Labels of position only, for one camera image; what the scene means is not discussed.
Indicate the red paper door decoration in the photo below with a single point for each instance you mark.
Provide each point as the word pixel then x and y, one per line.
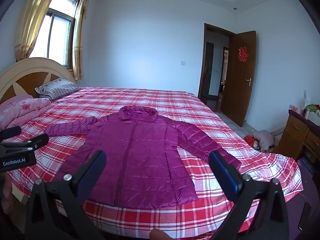
pixel 242 53

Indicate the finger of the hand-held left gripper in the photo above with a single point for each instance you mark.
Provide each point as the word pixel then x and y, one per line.
pixel 35 141
pixel 10 132

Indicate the person's right hand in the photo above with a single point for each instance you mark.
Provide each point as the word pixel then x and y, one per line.
pixel 161 235

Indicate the window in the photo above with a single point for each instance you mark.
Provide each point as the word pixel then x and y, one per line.
pixel 56 30

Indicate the wooden cabinet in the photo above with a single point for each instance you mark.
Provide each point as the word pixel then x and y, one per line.
pixel 295 132

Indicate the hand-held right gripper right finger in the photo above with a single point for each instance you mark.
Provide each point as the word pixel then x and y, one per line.
pixel 225 172

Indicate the beige and brown headboard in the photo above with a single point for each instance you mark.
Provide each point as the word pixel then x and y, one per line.
pixel 27 75

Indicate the white bag on cabinet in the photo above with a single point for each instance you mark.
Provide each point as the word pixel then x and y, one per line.
pixel 313 116

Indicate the bed with red plaid sheet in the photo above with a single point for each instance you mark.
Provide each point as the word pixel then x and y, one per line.
pixel 190 120

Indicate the brown wooden door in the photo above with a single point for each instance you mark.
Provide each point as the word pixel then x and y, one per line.
pixel 240 97

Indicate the red plush toy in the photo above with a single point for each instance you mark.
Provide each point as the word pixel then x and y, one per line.
pixel 250 140

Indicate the brown door frame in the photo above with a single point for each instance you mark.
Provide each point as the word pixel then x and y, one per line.
pixel 202 62

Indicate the grey pink plush toy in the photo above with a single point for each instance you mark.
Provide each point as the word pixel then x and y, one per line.
pixel 266 138

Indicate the wide yellow curtain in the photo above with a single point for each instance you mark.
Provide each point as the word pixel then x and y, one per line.
pixel 33 22

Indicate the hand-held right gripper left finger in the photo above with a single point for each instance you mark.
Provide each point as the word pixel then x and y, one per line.
pixel 99 160

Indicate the pink box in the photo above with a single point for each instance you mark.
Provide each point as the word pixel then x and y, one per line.
pixel 295 108

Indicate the purple puffer jacket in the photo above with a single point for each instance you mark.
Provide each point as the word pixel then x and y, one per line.
pixel 142 152

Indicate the pink floral quilt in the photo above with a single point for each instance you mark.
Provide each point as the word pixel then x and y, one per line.
pixel 21 110

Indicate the striped pillow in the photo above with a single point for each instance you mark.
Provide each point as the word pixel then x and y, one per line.
pixel 58 90

